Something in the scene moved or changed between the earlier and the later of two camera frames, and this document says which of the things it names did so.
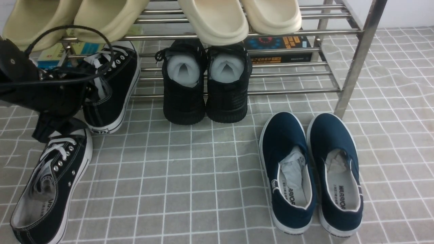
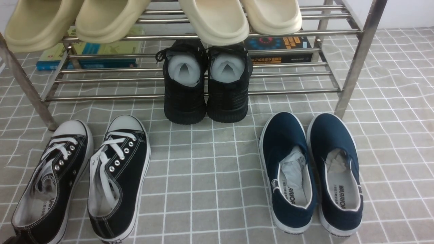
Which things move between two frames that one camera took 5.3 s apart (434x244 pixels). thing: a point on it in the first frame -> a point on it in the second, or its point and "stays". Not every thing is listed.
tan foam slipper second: [113, 19] stays
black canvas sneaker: [111, 72] -> [118, 174]
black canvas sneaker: [39, 215] stays
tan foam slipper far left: [27, 18] stays
